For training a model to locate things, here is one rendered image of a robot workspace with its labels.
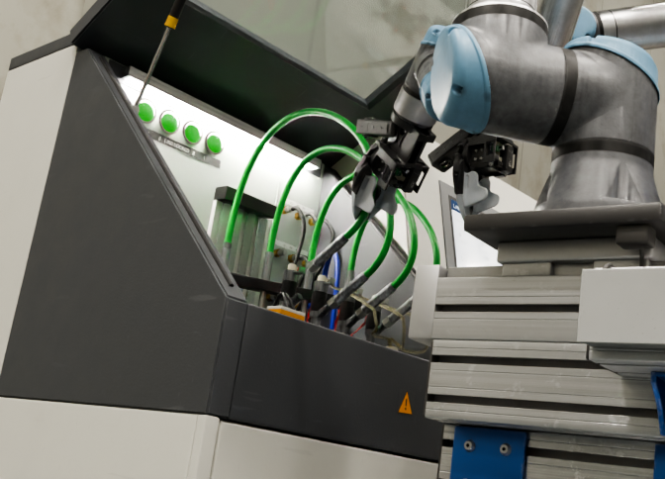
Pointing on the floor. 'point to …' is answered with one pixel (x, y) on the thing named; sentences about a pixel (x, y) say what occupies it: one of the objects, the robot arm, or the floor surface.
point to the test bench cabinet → (108, 441)
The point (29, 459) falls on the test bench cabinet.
